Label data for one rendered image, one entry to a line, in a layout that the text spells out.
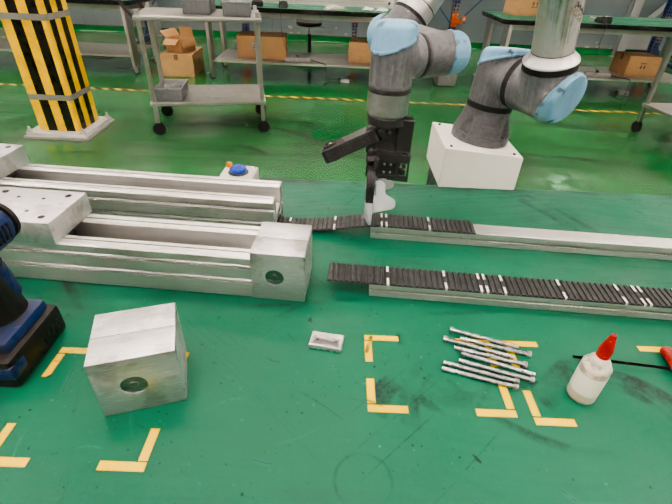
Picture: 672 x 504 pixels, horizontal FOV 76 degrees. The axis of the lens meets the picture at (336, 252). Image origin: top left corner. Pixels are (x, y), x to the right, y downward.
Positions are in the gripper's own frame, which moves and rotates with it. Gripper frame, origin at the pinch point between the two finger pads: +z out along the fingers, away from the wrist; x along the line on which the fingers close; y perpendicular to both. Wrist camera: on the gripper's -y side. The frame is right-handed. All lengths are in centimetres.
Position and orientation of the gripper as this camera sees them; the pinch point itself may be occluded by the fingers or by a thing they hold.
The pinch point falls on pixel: (366, 209)
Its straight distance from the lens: 90.4
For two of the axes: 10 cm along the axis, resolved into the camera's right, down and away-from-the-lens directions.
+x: 0.8, -5.7, 8.2
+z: -0.4, 8.2, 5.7
